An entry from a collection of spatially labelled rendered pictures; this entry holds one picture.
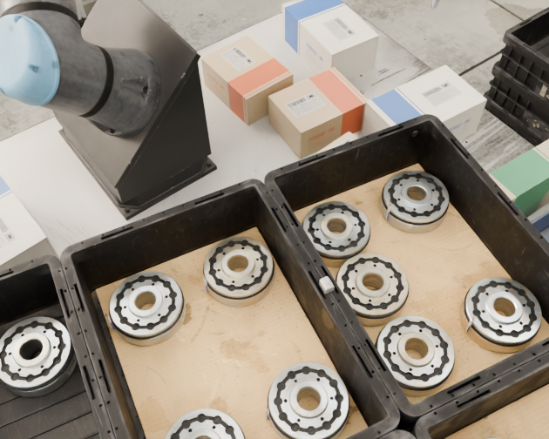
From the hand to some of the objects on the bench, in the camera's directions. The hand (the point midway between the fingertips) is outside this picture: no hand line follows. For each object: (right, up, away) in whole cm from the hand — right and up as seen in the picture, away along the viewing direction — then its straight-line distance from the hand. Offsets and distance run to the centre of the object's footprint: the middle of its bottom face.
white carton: (-72, -45, +8) cm, 86 cm away
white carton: (-12, -2, +37) cm, 39 cm away
